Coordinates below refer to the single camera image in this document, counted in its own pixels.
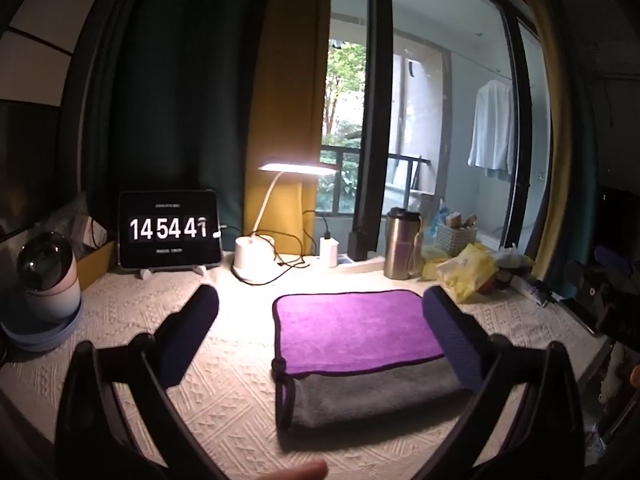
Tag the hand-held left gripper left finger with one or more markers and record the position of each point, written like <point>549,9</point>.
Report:
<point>192,327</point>

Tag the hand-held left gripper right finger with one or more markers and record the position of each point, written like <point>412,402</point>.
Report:
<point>450,330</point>

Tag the purple and grey towel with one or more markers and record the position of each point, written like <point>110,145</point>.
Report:
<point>350,325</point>

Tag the person's left hand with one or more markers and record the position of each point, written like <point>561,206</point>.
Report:
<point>300,471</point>

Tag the white tablet stand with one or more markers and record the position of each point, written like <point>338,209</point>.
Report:
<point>172,270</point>

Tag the yellow plastic bag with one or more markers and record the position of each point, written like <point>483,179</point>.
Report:
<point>467,270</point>

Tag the white textured tablecloth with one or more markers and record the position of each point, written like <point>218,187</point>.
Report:
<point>235,390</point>

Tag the white woven basket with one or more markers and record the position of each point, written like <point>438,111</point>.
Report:
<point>455,237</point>

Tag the white plastic bag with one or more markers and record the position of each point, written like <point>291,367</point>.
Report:
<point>511,256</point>

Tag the white desk lamp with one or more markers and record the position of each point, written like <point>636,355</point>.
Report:
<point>256,255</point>

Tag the stainless steel thermos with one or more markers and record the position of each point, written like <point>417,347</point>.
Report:
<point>400,245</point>

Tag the black tablet with clock display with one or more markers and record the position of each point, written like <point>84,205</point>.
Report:
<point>170,229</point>

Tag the cardboard box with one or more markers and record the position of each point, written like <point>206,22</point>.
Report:
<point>95,260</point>

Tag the white charger plug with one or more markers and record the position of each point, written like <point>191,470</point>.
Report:
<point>328,251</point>

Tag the blue round dish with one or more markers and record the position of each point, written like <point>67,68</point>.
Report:
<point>42,330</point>

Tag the black balcony railing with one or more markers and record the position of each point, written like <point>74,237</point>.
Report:
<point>345,160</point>

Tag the white hanging shirt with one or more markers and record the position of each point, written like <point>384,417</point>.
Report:
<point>492,127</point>

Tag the dark green curtain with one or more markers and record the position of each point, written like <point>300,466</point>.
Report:
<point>165,85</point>

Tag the yellow curtain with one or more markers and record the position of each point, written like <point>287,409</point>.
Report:
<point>287,85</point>

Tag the white round camera device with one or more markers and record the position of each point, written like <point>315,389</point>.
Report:
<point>47,280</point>

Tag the black window frame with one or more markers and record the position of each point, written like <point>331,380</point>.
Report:
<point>372,110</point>

